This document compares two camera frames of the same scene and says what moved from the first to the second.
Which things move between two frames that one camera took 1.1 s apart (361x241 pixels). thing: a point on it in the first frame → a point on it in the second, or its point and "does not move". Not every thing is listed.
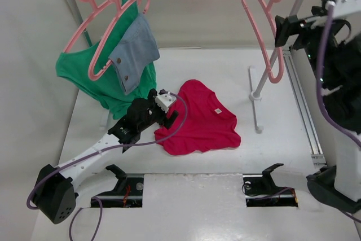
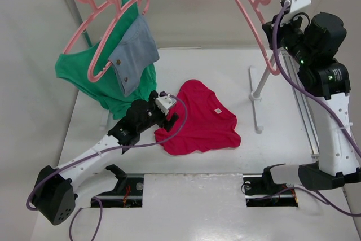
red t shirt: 209,125 does not move
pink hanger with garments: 112,25 does not move
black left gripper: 153,103 does not move
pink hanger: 268,8 → 256,2
